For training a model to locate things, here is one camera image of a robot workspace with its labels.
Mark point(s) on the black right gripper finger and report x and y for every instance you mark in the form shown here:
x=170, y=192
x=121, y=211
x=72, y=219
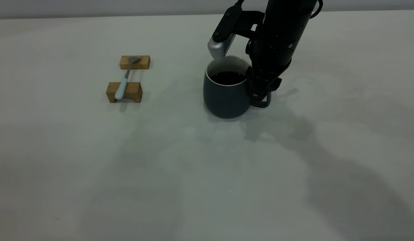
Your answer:
x=275, y=83
x=257, y=85

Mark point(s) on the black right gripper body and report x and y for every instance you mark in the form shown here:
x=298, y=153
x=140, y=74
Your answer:
x=274, y=43

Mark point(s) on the dark grey ceramic mug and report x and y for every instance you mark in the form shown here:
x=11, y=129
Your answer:
x=223, y=100

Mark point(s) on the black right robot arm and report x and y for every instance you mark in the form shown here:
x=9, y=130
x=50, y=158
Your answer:
x=287, y=8

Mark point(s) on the dark coffee liquid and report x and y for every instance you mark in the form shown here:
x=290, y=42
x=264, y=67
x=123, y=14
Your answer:
x=227, y=78

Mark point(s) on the flat wooden block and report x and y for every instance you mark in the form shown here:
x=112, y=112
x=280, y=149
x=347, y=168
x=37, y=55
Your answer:
x=144, y=63

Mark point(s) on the notched wooden block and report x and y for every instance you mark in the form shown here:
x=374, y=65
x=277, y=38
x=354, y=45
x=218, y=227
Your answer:
x=134, y=89

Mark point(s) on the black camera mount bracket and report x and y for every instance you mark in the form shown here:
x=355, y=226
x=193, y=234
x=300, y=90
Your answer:
x=252, y=23

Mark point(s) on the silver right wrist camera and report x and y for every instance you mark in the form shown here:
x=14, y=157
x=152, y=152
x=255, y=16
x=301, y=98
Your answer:
x=222, y=36

